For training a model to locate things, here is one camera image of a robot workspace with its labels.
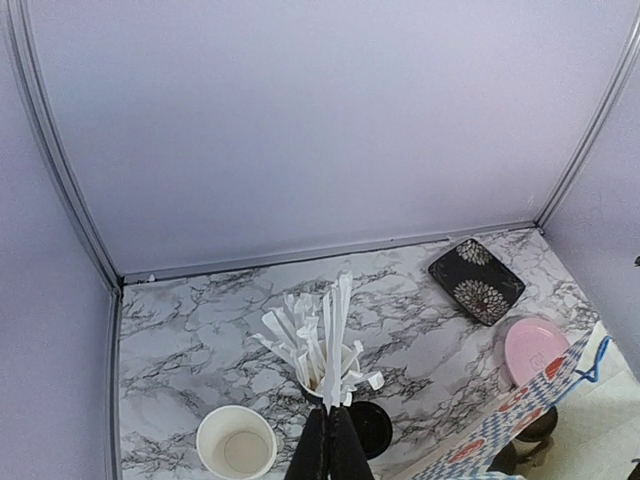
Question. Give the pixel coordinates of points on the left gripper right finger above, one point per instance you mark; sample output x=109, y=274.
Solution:
x=347, y=460

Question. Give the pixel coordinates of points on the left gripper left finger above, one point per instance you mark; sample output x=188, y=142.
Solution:
x=310, y=459

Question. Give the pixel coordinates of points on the checkered paper bag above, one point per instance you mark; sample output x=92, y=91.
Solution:
x=576, y=419

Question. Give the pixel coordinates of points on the pink plate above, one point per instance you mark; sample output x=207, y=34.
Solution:
x=531, y=344

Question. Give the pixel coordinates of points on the stack of black lids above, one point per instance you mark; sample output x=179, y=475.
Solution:
x=373, y=427

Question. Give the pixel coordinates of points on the black cup holding straws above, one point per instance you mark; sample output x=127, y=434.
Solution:
x=312, y=397

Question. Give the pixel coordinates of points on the stack of white paper cups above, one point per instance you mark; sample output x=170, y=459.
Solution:
x=235, y=442

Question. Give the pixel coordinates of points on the bundle of white wrapped straws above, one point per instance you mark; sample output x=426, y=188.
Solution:
x=298, y=339

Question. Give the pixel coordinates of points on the black patterned square plate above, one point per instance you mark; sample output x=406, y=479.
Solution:
x=478, y=281

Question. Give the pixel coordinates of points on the right aluminium post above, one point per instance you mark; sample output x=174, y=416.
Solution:
x=614, y=88

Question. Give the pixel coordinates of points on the aluminium post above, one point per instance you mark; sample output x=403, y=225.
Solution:
x=614, y=88
x=16, y=22

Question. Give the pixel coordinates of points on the left aluminium post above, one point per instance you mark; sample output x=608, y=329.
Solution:
x=16, y=22

